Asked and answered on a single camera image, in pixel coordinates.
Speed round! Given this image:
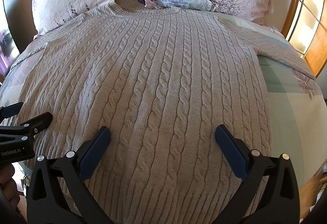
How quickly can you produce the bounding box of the beige cable knit sweater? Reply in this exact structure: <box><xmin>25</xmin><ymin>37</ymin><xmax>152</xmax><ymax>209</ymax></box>
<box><xmin>13</xmin><ymin>0</ymin><xmax>312</xmax><ymax>223</ymax></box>

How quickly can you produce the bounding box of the person's left hand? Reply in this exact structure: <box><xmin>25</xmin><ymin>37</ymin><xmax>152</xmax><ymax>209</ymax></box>
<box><xmin>0</xmin><ymin>164</ymin><xmax>20</xmax><ymax>209</ymax></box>

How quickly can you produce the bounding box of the window with curtain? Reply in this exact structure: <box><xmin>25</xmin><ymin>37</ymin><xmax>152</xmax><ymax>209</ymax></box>
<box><xmin>0</xmin><ymin>0</ymin><xmax>20</xmax><ymax>78</ymax></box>

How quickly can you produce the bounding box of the wooden framed sliding door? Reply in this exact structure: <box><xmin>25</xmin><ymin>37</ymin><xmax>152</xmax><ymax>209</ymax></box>
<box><xmin>282</xmin><ymin>0</ymin><xmax>326</xmax><ymax>77</ymax></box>

